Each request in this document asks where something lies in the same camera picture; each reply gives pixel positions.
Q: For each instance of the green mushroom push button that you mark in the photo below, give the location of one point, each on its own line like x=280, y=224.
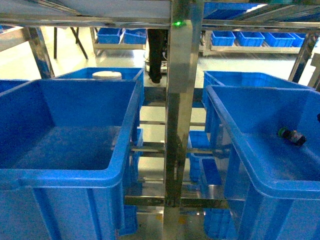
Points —
x=292, y=136

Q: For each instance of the blue shelf bin left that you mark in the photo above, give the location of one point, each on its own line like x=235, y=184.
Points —
x=64, y=149

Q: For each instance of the blue shelf bin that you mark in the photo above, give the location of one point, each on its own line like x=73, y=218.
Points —
x=272, y=186
x=64, y=149

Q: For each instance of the blue shelf bin right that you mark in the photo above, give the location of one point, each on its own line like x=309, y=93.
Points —
x=272, y=186

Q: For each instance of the white round lid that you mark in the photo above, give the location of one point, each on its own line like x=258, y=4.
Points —
x=107, y=75

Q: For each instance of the person in green sweater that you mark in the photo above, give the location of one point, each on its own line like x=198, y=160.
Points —
x=157, y=39

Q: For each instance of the steel shelf upright post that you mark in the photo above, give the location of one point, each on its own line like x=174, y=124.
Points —
x=183, y=51

